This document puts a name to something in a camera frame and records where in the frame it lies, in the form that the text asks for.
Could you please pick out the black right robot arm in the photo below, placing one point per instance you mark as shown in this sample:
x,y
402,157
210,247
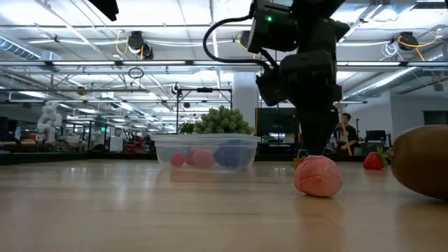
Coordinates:
x,y
315,24

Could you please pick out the person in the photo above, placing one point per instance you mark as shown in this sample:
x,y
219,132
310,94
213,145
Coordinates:
x,y
351,136

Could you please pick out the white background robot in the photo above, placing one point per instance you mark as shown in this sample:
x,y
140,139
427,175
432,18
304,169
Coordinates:
x,y
49,119

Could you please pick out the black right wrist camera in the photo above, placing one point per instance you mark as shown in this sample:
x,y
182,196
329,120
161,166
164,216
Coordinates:
x,y
269,87

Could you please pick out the red strawberry large green leaves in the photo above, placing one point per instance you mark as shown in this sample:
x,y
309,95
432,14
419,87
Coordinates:
x,y
177,159

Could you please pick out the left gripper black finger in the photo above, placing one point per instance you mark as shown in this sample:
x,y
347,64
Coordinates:
x,y
106,7

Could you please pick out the clear plastic tupperware container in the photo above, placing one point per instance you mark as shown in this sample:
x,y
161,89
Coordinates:
x,y
161,148

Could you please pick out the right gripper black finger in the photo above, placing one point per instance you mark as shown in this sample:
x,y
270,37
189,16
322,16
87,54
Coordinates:
x,y
316,129

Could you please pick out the brown toy kiwi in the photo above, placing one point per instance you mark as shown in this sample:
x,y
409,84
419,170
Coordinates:
x,y
423,161

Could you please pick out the green artificial succulent plant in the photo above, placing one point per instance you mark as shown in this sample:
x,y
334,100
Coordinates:
x,y
224,122

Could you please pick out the black wall screen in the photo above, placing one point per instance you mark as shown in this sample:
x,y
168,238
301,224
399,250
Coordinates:
x,y
435,118

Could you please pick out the dark green background plant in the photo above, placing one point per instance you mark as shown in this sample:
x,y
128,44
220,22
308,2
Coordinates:
x,y
187,128

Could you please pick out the pink plush peach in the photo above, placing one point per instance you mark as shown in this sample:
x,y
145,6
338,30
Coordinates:
x,y
318,176
204,158

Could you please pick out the purple toy grapes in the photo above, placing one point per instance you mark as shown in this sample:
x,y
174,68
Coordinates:
x,y
231,154

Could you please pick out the silver ceiling air duct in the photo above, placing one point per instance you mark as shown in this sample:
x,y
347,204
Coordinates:
x,y
17,49
385,81

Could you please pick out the black background monitor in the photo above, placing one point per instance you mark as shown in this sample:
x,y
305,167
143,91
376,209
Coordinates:
x,y
375,136

